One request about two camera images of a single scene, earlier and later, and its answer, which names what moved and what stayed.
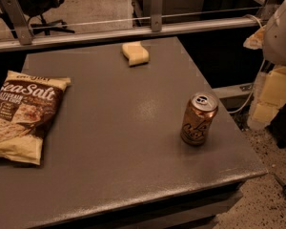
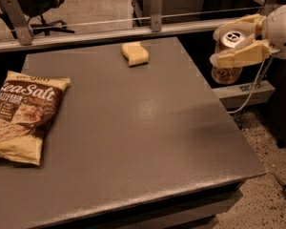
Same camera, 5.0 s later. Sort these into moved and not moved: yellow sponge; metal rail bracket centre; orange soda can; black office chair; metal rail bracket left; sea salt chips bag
Moved: orange soda can
Not moved: sea salt chips bag; yellow sponge; metal rail bracket left; black office chair; metal rail bracket centre
